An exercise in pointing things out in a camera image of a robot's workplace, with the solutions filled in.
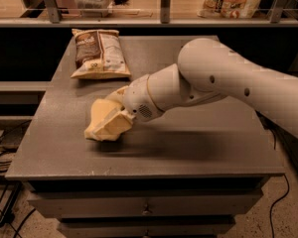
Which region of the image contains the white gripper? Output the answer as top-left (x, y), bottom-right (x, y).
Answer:
top-left (87, 73), bottom-right (165, 142)

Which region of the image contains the yellow sponge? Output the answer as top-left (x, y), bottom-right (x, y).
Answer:
top-left (84, 99), bottom-right (122, 141)

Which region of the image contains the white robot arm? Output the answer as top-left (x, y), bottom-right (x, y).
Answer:
top-left (84, 38), bottom-right (298, 141)

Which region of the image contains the brown snack bag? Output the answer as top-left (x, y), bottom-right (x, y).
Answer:
top-left (72, 29), bottom-right (131, 79)

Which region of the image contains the grey drawer cabinet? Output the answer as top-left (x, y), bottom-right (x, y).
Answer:
top-left (7, 46), bottom-right (284, 238)

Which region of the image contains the clear plastic container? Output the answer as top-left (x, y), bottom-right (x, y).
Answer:
top-left (74, 0), bottom-right (113, 18)

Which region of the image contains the colourful bag on shelf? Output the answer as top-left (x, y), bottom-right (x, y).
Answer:
top-left (198, 0), bottom-right (261, 19)

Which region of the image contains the black floor cables left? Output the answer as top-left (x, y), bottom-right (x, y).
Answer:
top-left (0, 120), bottom-right (37, 238)

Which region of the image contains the metal shelf rail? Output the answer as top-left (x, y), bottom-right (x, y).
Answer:
top-left (0, 0), bottom-right (298, 29)

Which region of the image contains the black floor cable right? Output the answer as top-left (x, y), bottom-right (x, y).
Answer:
top-left (268, 174), bottom-right (291, 238)

